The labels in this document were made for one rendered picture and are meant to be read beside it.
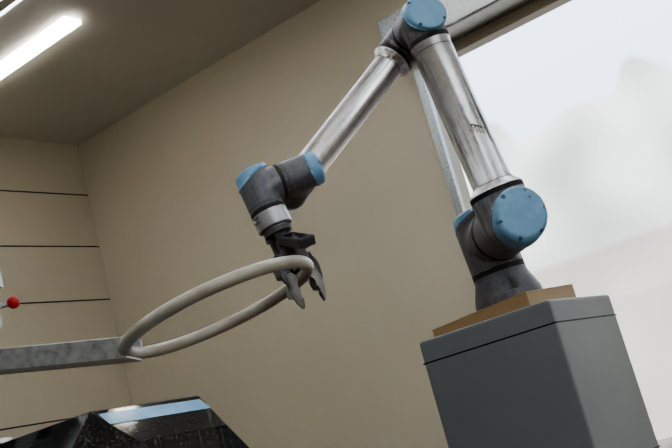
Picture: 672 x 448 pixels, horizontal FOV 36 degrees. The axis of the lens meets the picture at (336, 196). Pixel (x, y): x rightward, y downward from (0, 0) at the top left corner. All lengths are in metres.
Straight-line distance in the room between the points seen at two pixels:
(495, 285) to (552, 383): 0.34
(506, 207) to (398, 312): 4.99
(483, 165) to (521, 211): 0.16
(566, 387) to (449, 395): 0.33
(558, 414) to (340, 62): 5.67
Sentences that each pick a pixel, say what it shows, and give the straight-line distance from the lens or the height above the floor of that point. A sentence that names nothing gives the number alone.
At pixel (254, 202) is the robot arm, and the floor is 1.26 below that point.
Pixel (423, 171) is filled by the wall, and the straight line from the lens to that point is 7.51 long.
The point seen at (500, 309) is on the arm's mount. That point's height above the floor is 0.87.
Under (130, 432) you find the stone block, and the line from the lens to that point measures 2.17.
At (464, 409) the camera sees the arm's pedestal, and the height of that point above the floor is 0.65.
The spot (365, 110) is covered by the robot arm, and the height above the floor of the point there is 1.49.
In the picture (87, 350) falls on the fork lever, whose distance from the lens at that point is 2.47.
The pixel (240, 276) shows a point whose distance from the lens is 2.22.
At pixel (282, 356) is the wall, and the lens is 8.28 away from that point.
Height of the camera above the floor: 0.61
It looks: 14 degrees up
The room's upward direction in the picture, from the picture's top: 15 degrees counter-clockwise
